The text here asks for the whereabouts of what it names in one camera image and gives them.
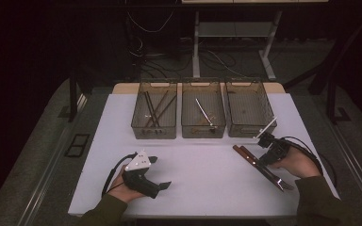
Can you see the metal spoon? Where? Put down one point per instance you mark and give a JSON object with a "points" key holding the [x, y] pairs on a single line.
{"points": [[204, 111]]}

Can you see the smoky translucent plastic bin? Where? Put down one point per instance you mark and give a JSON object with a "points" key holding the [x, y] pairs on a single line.
{"points": [[163, 132], [188, 106], [248, 109]]}

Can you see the grey metal frame desk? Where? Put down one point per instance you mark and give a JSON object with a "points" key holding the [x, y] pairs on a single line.
{"points": [[196, 47]]}

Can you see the black metal stand post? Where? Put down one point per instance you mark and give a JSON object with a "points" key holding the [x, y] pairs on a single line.
{"points": [[73, 100]]}

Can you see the white table sheet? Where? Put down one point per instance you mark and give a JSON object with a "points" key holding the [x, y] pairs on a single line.
{"points": [[207, 182]]}

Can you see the metal floor rail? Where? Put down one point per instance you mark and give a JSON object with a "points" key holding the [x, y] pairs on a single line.
{"points": [[56, 150], [355, 169]]}

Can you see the black metal stand frame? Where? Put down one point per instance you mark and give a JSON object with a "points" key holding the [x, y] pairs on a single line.
{"points": [[331, 100]]}

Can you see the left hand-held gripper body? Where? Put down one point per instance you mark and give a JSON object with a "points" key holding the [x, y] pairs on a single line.
{"points": [[138, 163]]}

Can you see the person's right hand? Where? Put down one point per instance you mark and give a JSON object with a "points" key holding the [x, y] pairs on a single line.
{"points": [[301, 163]]}

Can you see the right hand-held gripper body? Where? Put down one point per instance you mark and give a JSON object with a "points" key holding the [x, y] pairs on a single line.
{"points": [[279, 149]]}

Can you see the brown wooden chopstick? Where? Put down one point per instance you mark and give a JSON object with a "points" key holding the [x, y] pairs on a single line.
{"points": [[158, 108], [166, 109]]}

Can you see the black chopstick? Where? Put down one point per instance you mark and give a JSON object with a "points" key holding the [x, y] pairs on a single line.
{"points": [[152, 109], [149, 108]]}

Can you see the person's left hand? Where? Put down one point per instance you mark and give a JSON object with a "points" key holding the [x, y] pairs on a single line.
{"points": [[122, 191]]}

